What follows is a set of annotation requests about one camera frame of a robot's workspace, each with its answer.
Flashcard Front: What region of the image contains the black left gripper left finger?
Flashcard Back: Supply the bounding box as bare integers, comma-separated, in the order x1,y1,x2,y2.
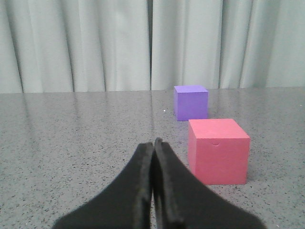
53,142,153,229

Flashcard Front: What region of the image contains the grey-white curtain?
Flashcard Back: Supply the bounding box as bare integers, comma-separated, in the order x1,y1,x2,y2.
0,0,305,93

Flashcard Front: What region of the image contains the red foam cube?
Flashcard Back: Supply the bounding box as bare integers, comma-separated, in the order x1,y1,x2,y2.
188,119,250,185

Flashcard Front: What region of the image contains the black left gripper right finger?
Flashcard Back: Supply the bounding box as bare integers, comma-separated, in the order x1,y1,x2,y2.
152,138,265,229

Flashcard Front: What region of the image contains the purple foam cube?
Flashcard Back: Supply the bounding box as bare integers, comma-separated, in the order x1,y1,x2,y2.
173,85,209,121

